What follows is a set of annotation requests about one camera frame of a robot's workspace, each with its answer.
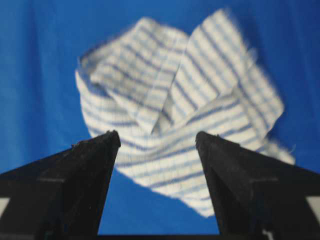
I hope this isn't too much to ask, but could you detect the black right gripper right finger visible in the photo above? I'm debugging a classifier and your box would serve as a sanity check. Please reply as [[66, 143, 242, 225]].
[[195, 131, 320, 240]]

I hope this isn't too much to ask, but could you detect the white blue-striped towel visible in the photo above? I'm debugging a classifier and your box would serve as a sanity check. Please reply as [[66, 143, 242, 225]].
[[75, 9, 295, 217]]

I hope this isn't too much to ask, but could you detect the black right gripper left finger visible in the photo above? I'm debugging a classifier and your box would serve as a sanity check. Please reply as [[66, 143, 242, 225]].
[[0, 131, 121, 240]]

